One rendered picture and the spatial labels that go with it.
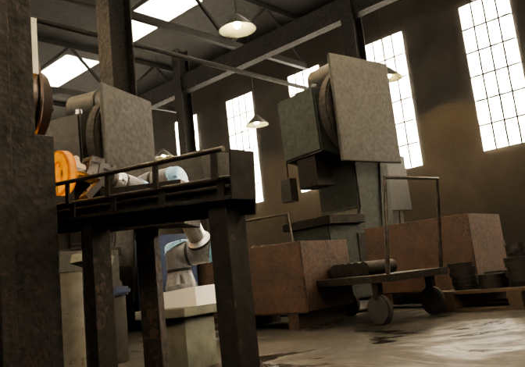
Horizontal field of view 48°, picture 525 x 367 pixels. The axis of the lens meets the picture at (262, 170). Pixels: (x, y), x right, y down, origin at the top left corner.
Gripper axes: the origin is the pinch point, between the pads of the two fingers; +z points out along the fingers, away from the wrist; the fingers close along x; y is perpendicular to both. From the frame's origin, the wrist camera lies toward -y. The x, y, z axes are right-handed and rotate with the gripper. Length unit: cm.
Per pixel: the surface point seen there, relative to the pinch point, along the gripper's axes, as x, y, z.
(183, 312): -20, -38, -78
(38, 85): 1.5, 24.8, 15.3
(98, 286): 39, -43, 0
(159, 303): 32, -43, -26
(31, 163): 28.0, -11.5, 22.0
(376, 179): -212, 196, -512
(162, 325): 32, -50, -29
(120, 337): -115, -46, -110
